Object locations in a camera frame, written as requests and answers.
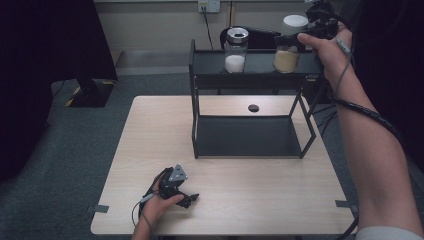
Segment white wall socket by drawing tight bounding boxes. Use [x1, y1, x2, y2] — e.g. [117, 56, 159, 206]
[197, 0, 222, 14]

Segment black stand base, yellow tape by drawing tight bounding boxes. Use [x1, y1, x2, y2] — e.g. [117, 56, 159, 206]
[64, 66, 118, 108]

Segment person's white sleeve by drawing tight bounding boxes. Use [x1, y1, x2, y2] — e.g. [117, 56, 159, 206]
[354, 225, 424, 240]

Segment black chair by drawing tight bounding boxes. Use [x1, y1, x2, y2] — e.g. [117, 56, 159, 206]
[218, 25, 283, 96]

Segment person's left hand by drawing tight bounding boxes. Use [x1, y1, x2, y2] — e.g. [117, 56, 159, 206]
[141, 176, 184, 229]

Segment hand-held gripper cable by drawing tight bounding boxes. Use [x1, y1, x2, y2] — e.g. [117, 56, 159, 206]
[327, 36, 406, 240]
[131, 168, 168, 231]

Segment black power cable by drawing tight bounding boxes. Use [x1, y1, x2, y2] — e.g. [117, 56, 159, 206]
[201, 8, 215, 51]

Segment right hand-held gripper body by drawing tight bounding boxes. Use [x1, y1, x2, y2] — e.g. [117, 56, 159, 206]
[303, 0, 340, 40]

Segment right hand-held gripper cable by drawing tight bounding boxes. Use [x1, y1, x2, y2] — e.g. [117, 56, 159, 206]
[327, 36, 406, 240]

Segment black curtain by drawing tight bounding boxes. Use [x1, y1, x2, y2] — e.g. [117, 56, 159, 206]
[333, 0, 424, 174]
[0, 0, 119, 183]

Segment black floor cables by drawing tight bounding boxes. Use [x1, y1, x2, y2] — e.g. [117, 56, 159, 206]
[313, 103, 338, 137]

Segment black metal shelf rack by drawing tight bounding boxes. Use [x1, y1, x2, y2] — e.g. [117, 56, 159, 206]
[188, 39, 334, 160]

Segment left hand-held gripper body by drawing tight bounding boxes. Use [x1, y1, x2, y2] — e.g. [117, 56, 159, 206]
[158, 163, 188, 200]

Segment left hand-held gripper cable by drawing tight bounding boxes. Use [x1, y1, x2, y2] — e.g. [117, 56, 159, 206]
[131, 168, 168, 231]

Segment glass jar with metal lid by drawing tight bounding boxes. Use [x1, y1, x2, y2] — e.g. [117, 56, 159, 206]
[223, 27, 250, 74]

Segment grey tape strip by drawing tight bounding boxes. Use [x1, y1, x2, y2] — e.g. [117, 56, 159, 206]
[87, 204, 110, 214]
[334, 199, 359, 215]

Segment person's right hand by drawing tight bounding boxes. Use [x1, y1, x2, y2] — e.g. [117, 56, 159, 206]
[297, 21, 354, 84]

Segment glass jar with white lid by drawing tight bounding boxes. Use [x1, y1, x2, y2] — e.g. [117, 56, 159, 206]
[273, 14, 309, 74]

